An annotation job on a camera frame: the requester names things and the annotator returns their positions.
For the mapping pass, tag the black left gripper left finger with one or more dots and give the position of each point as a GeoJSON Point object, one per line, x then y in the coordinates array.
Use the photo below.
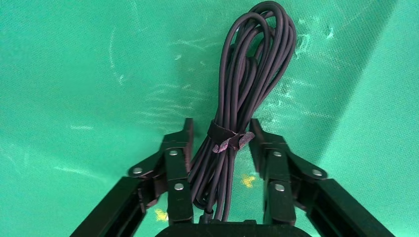
{"type": "Point", "coordinates": [175, 173]}

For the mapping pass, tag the green table cloth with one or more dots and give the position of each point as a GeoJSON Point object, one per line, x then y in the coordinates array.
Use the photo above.
{"type": "Point", "coordinates": [82, 81]}

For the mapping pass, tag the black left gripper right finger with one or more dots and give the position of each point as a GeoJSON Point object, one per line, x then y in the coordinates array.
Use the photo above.
{"type": "Point", "coordinates": [278, 170]}

